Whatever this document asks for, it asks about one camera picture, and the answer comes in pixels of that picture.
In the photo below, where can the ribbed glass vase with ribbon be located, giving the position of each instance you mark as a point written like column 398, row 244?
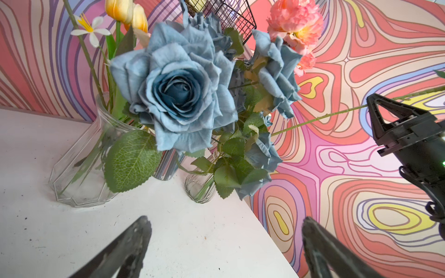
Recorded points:
column 200, row 187

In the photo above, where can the clear pencil cup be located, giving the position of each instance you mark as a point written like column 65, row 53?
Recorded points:
column 168, row 165

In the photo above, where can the small clear glass vase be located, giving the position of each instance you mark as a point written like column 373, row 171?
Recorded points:
column 78, row 177

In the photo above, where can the blue rose bouquet left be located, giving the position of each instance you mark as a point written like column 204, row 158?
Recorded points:
column 189, row 94

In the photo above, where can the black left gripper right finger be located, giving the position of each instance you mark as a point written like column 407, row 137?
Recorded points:
column 324, row 252

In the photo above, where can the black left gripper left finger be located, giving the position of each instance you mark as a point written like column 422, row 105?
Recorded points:
column 123, row 257

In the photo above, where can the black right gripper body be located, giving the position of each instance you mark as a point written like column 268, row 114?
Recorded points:
column 417, row 140

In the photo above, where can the black wire basket back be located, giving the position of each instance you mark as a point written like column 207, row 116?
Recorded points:
column 234, row 14

